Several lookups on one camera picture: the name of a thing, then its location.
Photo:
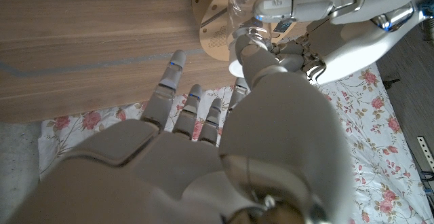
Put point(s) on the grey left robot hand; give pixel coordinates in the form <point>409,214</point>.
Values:
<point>356,20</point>

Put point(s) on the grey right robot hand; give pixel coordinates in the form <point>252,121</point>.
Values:
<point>169,176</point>

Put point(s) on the cardboard filament reel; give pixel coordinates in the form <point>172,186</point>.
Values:
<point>217,23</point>

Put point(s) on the floral backdrop cloth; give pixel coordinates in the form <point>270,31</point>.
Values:
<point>373,132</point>

